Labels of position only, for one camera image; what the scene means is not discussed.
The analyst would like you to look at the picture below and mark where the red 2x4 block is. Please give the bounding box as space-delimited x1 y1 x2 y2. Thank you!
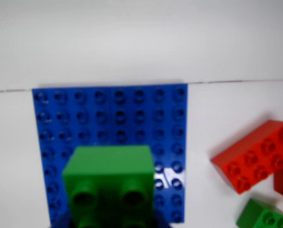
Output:
210 120 283 195

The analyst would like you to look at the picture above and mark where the white board sheet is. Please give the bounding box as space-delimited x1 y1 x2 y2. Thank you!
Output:
0 80 283 228
0 0 283 94

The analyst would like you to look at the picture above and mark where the green 2x4 block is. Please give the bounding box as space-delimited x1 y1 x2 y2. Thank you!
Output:
61 145 156 228

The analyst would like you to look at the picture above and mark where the green 2x2 block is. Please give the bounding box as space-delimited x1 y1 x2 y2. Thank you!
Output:
235 198 283 228

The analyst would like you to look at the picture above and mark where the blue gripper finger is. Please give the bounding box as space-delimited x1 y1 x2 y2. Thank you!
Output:
153 210 172 228
49 211 72 228

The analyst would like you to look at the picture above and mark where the blue 8x8 base plate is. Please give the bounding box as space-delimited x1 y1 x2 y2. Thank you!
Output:
31 84 188 225

